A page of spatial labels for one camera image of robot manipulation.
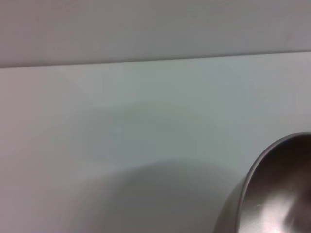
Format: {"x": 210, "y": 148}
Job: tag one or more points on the stainless steel mixing bowl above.
{"x": 272, "y": 184}

